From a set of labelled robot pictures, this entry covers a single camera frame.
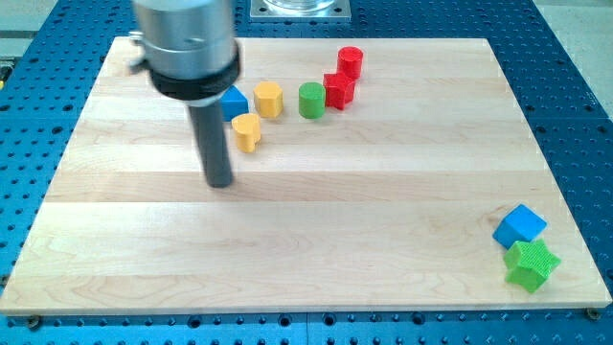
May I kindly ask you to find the yellow heart block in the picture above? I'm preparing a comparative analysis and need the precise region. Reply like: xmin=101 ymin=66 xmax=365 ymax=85
xmin=231 ymin=113 xmax=261 ymax=153

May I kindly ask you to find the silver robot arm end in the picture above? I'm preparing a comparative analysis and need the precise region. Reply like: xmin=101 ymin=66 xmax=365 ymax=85
xmin=132 ymin=0 xmax=240 ymax=107

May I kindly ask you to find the yellow hexagon block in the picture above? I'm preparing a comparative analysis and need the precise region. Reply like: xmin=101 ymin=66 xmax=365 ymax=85
xmin=253 ymin=81 xmax=284 ymax=118

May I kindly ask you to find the light wooden board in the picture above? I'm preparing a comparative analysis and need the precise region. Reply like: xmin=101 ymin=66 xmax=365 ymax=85
xmin=1 ymin=37 xmax=611 ymax=316

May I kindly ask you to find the green cylinder block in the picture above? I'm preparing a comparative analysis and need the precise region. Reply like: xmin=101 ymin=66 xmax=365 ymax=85
xmin=299 ymin=82 xmax=326 ymax=119

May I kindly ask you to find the red star block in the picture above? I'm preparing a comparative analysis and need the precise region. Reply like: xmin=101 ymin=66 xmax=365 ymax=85
xmin=323 ymin=73 xmax=355 ymax=110

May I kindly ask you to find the blue triangle block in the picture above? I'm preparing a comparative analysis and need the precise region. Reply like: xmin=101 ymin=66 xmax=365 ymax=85
xmin=221 ymin=86 xmax=249 ymax=122

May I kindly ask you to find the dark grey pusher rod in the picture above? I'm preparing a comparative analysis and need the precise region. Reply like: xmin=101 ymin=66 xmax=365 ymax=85
xmin=188 ymin=102 xmax=234 ymax=188

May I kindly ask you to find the red cylinder block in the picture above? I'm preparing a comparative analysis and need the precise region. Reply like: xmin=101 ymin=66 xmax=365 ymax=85
xmin=336 ymin=46 xmax=364 ymax=80

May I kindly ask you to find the blue cube block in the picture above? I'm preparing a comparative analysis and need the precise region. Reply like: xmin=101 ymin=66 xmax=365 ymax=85
xmin=492 ymin=204 xmax=548 ymax=249

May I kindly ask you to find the green star block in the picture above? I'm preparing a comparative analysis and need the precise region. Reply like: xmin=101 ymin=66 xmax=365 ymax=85
xmin=504 ymin=239 xmax=561 ymax=293

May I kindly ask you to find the blue perforated table plate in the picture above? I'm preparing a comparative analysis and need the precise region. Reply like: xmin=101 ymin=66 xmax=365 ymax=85
xmin=1 ymin=0 xmax=612 ymax=344

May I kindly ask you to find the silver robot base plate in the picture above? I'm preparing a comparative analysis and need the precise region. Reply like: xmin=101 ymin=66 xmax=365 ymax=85
xmin=249 ymin=0 xmax=352 ymax=23

